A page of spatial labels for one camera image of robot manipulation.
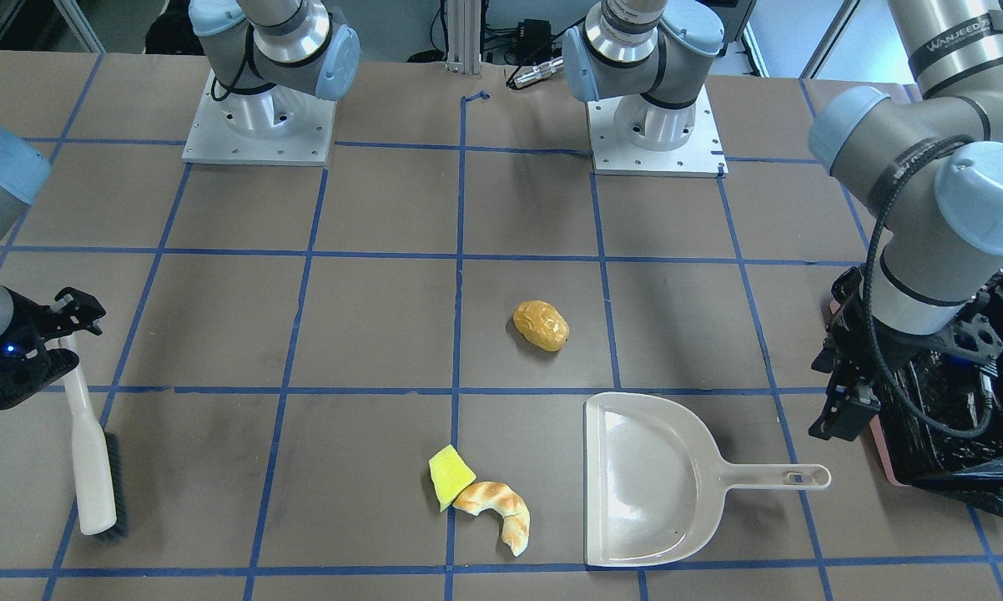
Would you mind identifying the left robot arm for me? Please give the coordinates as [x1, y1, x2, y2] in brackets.
[562, 1, 1003, 440]

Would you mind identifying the aluminium frame post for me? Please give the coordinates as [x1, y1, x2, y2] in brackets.
[443, 0, 485, 78]

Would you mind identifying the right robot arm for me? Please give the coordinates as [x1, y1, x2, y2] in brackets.
[0, 1, 361, 411]

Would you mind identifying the yellow sponge piece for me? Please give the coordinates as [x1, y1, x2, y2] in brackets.
[428, 444, 477, 513]

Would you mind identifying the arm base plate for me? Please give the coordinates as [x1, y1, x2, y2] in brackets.
[586, 88, 729, 178]
[182, 72, 338, 167]

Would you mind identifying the twisted bread piece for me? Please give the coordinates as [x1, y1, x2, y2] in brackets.
[452, 482, 531, 557]

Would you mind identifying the pink bin with black bag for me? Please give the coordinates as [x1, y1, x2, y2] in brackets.
[829, 267, 1003, 518]

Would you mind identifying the beige plastic dustpan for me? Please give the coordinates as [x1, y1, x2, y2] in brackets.
[584, 391, 832, 569]

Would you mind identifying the white hand brush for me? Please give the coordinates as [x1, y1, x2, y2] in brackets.
[62, 364, 128, 544]

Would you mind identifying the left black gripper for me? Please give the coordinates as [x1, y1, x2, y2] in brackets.
[808, 267, 1003, 442]

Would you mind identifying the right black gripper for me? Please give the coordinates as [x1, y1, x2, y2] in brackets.
[0, 288, 106, 411]

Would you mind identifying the round golden bread roll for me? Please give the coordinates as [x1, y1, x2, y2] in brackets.
[512, 300, 571, 351]

